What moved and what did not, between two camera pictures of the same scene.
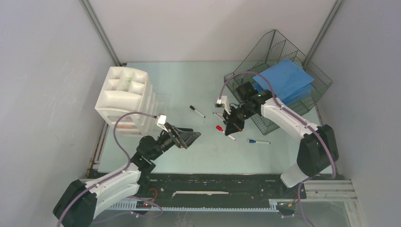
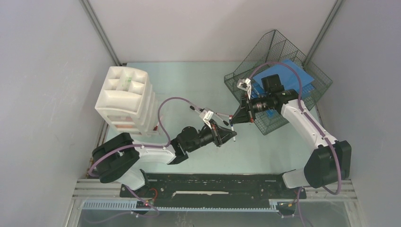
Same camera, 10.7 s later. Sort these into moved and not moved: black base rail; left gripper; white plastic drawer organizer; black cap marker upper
Moved: left gripper
Not moved: black cap marker upper; black base rail; white plastic drawer organizer
